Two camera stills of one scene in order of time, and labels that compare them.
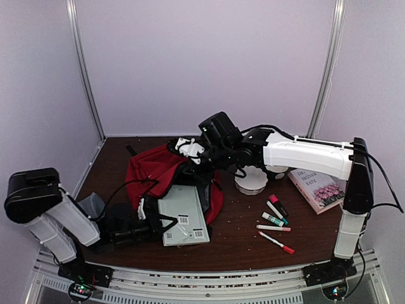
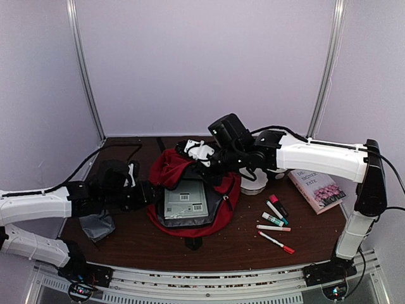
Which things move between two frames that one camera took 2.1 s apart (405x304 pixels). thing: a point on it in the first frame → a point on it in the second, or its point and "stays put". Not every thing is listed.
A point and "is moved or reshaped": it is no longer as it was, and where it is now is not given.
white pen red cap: x=285 y=247 stays put
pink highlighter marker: x=274 y=199 stays put
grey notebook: x=183 y=202 is moved or reshaped
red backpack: x=154 y=172 is moved or reshaped
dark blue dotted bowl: x=277 y=176 stays put
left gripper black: x=155 y=227 → x=145 y=196
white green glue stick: x=278 y=222 stays put
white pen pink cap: x=281 y=228 stays put
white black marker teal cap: x=283 y=219 stays put
